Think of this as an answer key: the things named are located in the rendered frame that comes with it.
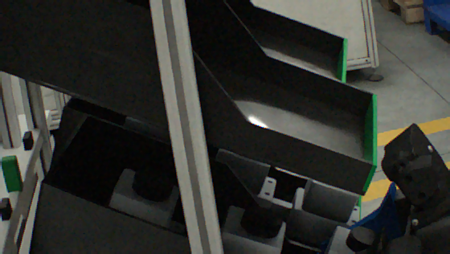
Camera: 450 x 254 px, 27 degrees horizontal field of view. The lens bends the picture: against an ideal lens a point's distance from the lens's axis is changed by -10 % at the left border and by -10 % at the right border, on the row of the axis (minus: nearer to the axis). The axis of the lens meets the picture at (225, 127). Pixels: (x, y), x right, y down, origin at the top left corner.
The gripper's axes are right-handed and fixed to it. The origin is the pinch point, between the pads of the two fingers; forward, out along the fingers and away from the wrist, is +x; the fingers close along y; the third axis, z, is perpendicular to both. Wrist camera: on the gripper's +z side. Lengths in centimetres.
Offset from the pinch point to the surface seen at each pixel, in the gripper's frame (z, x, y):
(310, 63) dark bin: 12.1, 2.2, -14.4
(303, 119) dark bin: 12.1, 0.4, 0.8
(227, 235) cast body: 6.5, 7.4, 5.0
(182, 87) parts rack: 19.5, 3.6, 12.1
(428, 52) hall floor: -103, 37, -428
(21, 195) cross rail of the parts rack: 12.0, 26.3, -0.2
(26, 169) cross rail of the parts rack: 12.9, 27.5, -4.9
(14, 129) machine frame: -8, 97, -117
